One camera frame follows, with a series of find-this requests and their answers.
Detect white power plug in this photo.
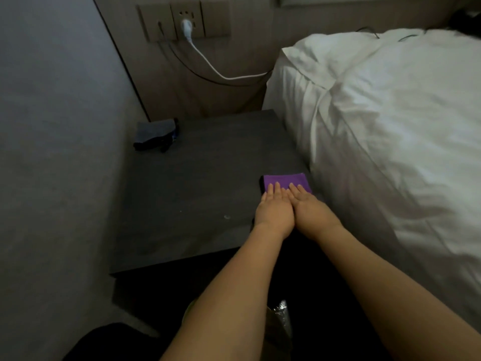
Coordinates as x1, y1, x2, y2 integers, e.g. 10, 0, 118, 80
180, 19, 195, 44

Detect dark grey bedside table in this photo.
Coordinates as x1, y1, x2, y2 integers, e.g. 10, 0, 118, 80
109, 109, 329, 278

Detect black cable on bed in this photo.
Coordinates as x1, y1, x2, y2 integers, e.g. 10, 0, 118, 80
354, 26, 426, 42

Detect white bed duvet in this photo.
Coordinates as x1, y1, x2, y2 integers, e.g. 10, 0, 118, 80
262, 28, 481, 332

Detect silver shiny bag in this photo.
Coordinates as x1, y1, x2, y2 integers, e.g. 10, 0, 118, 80
265, 300, 293, 352

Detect person's black trousers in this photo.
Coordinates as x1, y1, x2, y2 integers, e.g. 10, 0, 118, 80
68, 237, 393, 361

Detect person's left forearm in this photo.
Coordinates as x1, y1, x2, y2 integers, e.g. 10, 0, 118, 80
160, 222, 293, 361

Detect beige wall socket panel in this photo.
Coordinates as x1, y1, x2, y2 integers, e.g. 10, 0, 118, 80
136, 0, 231, 43

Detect person's right hand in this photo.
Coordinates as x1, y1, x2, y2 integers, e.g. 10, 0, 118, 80
287, 183, 341, 242

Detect black object on bed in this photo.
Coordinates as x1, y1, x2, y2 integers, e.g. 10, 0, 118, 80
448, 8, 481, 31

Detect grey and black folded cloth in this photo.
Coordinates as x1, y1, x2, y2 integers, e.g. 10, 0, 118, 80
133, 118, 180, 153

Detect person's left hand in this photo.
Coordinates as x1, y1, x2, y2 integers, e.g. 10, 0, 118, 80
254, 182, 296, 238

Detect purple cloth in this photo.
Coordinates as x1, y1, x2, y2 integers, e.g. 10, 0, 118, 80
262, 173, 313, 195

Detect person's right forearm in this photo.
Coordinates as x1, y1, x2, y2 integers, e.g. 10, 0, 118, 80
306, 223, 481, 361

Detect white power cable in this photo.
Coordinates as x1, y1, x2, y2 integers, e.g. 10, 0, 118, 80
187, 35, 272, 81

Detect thin black cable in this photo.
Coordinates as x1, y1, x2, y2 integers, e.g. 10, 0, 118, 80
157, 22, 270, 87

